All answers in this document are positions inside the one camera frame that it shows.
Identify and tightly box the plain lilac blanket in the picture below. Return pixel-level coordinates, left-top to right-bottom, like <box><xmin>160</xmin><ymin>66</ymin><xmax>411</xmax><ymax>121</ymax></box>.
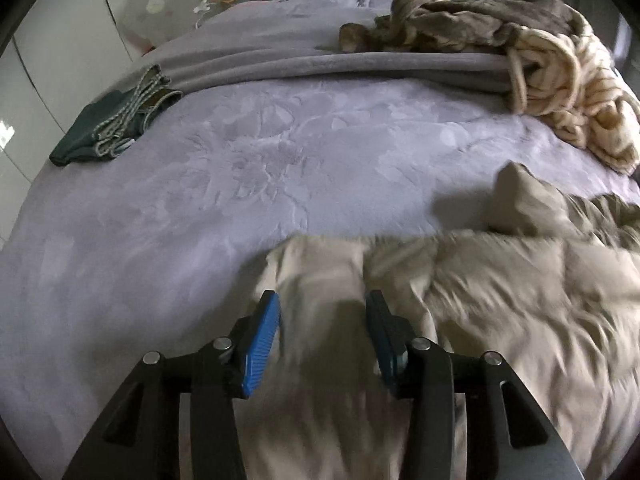
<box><xmin>120</xmin><ymin>0</ymin><xmax>516</xmax><ymax>96</ymax></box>

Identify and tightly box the folded dark green garment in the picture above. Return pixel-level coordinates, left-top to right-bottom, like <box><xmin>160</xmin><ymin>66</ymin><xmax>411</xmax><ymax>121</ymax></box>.
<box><xmin>49</xmin><ymin>65</ymin><xmax>185</xmax><ymax>167</ymax></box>

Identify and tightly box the embossed lilac bedspread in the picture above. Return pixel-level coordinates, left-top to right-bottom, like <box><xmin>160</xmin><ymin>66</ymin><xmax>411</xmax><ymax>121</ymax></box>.
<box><xmin>0</xmin><ymin>72</ymin><xmax>640</xmax><ymax>461</ymax></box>

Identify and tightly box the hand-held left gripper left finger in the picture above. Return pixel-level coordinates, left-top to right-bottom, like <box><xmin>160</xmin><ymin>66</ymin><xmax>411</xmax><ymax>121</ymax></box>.
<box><xmin>62</xmin><ymin>290</ymin><xmax>281</xmax><ymax>480</ymax></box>

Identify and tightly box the white electric fan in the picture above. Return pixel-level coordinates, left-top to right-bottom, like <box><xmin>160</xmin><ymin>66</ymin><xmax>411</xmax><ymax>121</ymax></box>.
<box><xmin>120</xmin><ymin>0</ymin><xmax>173</xmax><ymax>46</ymax></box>

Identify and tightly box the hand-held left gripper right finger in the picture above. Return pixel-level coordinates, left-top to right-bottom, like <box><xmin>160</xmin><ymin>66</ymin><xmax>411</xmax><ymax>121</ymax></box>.
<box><xmin>365</xmin><ymin>290</ymin><xmax>586</xmax><ymax>480</ymax></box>

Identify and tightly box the beige puffer jacket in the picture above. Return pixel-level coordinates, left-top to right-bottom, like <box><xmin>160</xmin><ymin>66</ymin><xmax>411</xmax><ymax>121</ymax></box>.
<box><xmin>240</xmin><ymin>162</ymin><xmax>640</xmax><ymax>480</ymax></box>

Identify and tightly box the cream striped fleece robe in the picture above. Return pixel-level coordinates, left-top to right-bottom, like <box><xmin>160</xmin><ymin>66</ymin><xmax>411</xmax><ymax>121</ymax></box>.
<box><xmin>507</xmin><ymin>27</ymin><xmax>640</xmax><ymax>176</ymax></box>

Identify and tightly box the brown plush garment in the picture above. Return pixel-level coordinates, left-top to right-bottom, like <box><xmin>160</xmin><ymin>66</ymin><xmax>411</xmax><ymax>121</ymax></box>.
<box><xmin>339</xmin><ymin>0</ymin><xmax>593</xmax><ymax>56</ymax></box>

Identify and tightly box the white wardrobe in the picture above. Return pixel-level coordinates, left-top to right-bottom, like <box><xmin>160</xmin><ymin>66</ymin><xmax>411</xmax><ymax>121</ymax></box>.
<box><xmin>0</xmin><ymin>0</ymin><xmax>151</xmax><ymax>241</ymax></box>

